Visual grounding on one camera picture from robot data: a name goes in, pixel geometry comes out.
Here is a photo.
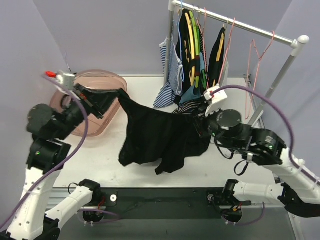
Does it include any black tank top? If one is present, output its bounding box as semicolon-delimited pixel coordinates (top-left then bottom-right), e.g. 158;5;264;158
118;90;211;175

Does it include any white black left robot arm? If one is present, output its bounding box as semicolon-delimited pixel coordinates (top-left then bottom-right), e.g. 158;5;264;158
0;84;119;240

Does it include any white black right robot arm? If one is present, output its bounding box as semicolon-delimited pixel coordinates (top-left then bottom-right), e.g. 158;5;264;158
194;109;320;218

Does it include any blue white striped top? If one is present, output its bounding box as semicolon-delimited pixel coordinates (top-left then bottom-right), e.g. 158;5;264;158
153;42;184;109

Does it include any pink hanger with garment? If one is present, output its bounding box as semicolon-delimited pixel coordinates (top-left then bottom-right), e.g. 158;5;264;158
214;18;236;86

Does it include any yellow hanger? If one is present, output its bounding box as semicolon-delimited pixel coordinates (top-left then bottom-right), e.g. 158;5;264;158
210;27;226;86
184;13;196;86

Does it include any green hanger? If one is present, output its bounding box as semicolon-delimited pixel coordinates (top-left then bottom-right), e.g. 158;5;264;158
189;11;207;93

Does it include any light blue hanger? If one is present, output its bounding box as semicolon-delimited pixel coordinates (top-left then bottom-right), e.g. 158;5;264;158
176;6;185;82

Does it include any pink translucent plastic basin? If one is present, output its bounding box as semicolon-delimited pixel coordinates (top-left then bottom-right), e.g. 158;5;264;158
49;69;128;138

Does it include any black multicolour striped garment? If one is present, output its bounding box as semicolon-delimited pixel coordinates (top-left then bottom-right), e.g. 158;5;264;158
172;99;202;115

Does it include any teal garment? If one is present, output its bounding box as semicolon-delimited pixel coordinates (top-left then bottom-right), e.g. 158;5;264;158
178;85;201;106

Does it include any black hanging garment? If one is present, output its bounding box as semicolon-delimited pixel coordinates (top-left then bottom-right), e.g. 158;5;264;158
174;9;226;108

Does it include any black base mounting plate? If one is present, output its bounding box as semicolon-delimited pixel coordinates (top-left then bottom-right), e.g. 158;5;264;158
99;196;251;220

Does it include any white clothes rack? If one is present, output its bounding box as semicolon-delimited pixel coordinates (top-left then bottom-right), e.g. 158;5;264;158
164;0;310;126

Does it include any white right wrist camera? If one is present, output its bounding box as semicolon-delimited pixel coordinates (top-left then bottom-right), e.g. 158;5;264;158
203;84;228;117

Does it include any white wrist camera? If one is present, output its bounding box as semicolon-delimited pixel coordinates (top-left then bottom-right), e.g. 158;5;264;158
44;70;76;90
203;84;228;117

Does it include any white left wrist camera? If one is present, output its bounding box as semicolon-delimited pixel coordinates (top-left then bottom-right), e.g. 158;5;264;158
44;70;76;90

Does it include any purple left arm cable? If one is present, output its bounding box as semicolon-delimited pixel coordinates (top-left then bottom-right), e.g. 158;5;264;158
0;74;89;226

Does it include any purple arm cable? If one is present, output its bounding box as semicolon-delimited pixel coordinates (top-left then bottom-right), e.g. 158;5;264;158
211;84;320;227
0;74;89;226

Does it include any empty pink wire hanger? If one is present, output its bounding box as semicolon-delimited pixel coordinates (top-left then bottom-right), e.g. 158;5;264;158
244;31;275;120

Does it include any aluminium frame rail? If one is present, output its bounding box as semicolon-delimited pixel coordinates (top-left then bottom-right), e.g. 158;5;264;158
47;187;283;208

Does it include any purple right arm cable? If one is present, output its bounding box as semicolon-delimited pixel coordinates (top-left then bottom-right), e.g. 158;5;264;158
211;84;320;227

